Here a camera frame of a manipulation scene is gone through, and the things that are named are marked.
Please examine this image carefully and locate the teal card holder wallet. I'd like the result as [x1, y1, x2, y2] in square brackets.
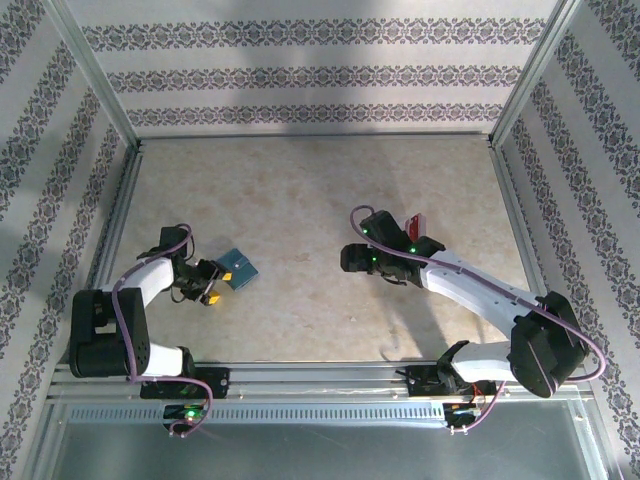
[215, 248, 260, 291]

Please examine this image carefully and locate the clear acrylic card stand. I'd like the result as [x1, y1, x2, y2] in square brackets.
[398, 211, 432, 242]

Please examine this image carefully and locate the grey metal panel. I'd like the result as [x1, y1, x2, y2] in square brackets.
[27, 399, 626, 480]

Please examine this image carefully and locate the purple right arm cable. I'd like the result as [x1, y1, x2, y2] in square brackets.
[349, 204, 609, 436]

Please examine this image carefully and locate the aluminium side rail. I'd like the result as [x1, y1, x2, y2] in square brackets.
[69, 142, 147, 365]
[485, 142, 574, 365]

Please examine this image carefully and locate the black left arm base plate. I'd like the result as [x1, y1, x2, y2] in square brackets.
[139, 366, 232, 401]

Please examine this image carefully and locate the aluminium cross rail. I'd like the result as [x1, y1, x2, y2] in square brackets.
[134, 130, 496, 146]

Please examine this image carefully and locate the aluminium mounting rail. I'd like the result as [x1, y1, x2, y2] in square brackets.
[47, 360, 594, 401]

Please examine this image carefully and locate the slotted grey cable duct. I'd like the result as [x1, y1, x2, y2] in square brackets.
[64, 403, 451, 426]

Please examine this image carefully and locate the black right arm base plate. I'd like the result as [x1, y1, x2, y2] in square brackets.
[405, 364, 497, 401]

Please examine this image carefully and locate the aluminium frame post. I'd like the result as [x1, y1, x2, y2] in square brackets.
[489, 0, 586, 149]
[47, 0, 144, 149]

